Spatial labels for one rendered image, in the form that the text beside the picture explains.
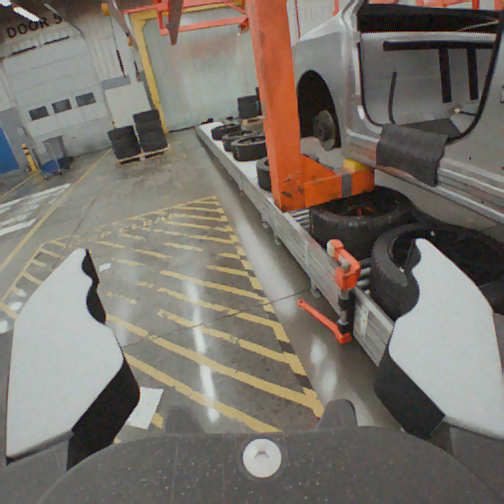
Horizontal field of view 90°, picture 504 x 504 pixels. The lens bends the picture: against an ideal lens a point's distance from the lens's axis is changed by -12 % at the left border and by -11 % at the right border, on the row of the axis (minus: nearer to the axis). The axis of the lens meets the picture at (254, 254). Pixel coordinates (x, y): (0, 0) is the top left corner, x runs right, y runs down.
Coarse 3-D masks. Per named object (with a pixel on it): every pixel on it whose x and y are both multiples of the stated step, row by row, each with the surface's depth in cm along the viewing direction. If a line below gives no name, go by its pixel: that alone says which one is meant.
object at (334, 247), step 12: (336, 240) 146; (336, 252) 142; (360, 264) 129; (336, 276) 127; (348, 276) 121; (348, 288) 125; (300, 300) 174; (312, 312) 164; (324, 324) 156; (336, 336) 148; (348, 336) 143
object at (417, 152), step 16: (384, 128) 143; (400, 128) 133; (384, 144) 143; (400, 144) 134; (416, 144) 124; (432, 144) 115; (384, 160) 147; (400, 160) 134; (416, 160) 124; (432, 160) 115; (416, 176) 127; (432, 176) 118
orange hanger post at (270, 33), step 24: (264, 0) 120; (264, 24) 125; (288, 24) 128; (264, 48) 131; (288, 48) 133; (264, 72) 137; (288, 72) 139; (264, 96) 148; (288, 96) 145; (264, 120) 160; (288, 120) 152; (288, 144) 159; (288, 168) 166; (288, 192) 173
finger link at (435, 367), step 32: (416, 256) 10; (416, 288) 8; (448, 288) 8; (416, 320) 7; (448, 320) 7; (480, 320) 7; (384, 352) 7; (416, 352) 6; (448, 352) 6; (480, 352) 6; (384, 384) 6; (416, 384) 5; (448, 384) 5; (480, 384) 5; (416, 416) 6; (448, 416) 5; (480, 416) 5
